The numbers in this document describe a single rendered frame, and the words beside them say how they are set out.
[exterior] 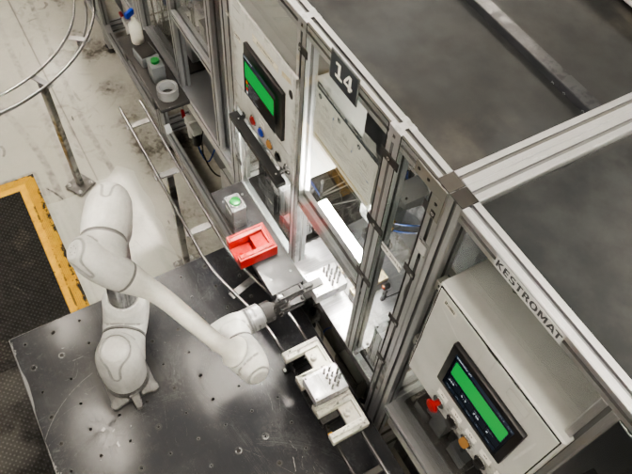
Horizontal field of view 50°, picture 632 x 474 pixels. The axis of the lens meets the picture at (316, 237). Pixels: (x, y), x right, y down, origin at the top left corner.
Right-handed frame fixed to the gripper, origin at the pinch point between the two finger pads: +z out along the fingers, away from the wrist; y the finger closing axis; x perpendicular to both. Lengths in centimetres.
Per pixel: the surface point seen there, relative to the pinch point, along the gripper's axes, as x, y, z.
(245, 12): 52, 79, 8
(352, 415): -41.6, -16.0, -8.6
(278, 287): 12.1, -11.8, -8.1
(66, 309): 95, -96, -90
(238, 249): 33.5, -10.5, -14.2
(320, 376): -26.3, -9.5, -12.4
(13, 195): 178, -96, -93
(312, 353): -15.3, -16.1, -9.2
